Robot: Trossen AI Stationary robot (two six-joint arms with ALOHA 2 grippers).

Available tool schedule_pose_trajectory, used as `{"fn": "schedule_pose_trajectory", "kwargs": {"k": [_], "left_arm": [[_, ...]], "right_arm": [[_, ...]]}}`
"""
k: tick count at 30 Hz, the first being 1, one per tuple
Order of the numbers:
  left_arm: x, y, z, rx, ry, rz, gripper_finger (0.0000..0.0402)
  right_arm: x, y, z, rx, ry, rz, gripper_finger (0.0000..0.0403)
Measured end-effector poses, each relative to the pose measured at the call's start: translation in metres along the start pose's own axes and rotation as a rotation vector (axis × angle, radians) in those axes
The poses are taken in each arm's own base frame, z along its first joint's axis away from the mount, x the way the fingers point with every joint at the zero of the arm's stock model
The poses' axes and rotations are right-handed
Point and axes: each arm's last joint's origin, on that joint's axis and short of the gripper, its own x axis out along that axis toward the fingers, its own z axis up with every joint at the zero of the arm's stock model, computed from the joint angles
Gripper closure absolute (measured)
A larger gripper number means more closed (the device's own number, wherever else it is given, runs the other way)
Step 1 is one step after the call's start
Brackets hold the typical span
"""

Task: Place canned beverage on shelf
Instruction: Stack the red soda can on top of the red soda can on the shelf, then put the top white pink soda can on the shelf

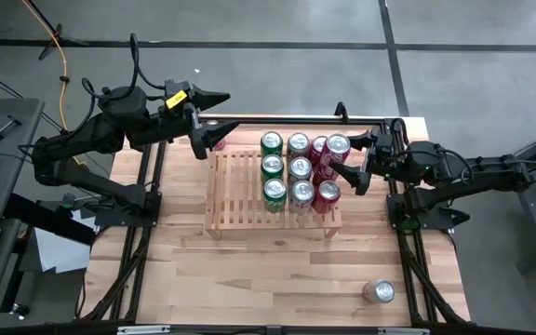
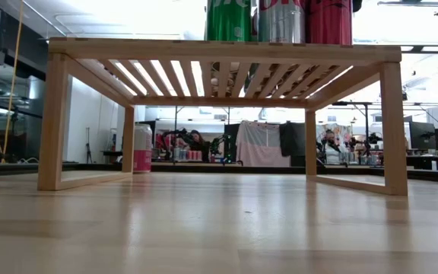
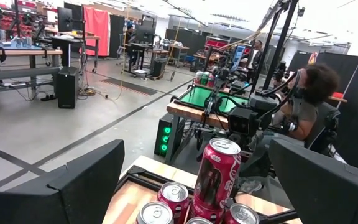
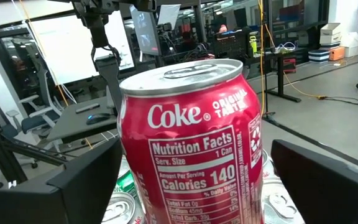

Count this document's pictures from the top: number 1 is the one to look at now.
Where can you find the black metal table frame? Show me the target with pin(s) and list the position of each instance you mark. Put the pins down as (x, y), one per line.
(296, 120)

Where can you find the red soda can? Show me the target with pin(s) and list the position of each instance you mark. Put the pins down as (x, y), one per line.
(318, 145)
(335, 151)
(328, 191)

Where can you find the grey side desk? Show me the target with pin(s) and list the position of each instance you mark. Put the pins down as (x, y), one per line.
(7, 158)

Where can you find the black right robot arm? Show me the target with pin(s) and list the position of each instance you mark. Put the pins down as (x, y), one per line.
(463, 179)

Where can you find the wooden slatted shelf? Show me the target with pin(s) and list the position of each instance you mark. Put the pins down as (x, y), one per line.
(235, 222)

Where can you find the small grey knob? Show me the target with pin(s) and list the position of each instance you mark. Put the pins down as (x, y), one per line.
(68, 201)

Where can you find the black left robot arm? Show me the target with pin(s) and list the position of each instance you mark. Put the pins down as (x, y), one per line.
(86, 135)

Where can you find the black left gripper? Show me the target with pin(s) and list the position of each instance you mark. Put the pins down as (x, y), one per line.
(189, 121)

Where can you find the small metal caster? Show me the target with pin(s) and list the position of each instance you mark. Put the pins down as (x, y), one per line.
(19, 309)

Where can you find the silver diet soda can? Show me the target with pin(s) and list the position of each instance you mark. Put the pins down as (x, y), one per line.
(379, 290)
(300, 167)
(298, 142)
(303, 191)

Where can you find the black stand legs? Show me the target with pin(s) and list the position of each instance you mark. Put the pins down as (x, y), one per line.
(49, 46)

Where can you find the silver metal bracket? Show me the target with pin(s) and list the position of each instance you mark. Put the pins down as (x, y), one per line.
(143, 329)
(403, 330)

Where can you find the yellow tape label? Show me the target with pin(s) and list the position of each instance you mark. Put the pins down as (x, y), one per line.
(176, 99)

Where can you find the white paper sheets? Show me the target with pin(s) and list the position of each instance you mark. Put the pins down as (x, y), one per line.
(58, 253)

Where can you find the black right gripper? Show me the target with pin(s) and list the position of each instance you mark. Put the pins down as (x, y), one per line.
(382, 149)

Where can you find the white and pink soda can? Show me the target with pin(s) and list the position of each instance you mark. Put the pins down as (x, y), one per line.
(212, 124)

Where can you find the black diagonal support bar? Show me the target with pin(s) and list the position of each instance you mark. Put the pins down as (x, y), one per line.
(40, 216)

